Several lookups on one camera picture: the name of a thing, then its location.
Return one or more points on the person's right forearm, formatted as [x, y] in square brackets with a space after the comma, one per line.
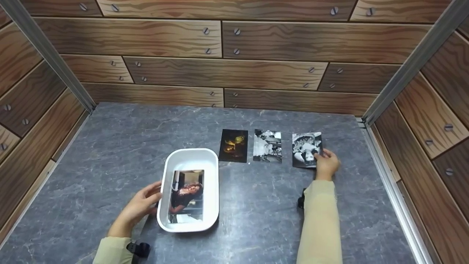
[319, 223]

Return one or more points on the black wrist band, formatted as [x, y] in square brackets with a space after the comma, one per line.
[301, 200]
[139, 249]

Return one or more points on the person's right hand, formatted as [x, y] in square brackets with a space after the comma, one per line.
[327, 165]

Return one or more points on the person's right fingers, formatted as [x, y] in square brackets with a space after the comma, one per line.
[328, 151]

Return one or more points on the black and white street photo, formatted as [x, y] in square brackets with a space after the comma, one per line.
[268, 145]

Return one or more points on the white oval plastic tray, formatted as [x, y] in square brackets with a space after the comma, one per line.
[188, 190]

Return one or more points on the person's left thumb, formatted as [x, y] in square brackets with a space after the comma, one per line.
[154, 205]

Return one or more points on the black and white group photo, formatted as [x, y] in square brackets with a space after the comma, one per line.
[305, 148]

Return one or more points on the person's left fingers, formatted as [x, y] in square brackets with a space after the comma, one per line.
[151, 188]

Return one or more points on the photo of long-haired person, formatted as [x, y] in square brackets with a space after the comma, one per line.
[187, 196]

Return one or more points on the dark photo with yellow figure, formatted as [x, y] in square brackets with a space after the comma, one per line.
[233, 145]

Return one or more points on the person's left hand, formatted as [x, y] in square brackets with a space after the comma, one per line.
[136, 209]

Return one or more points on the person's right thumb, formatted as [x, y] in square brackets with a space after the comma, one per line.
[317, 156]

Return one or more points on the person's left forearm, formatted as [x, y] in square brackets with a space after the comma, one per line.
[111, 250]

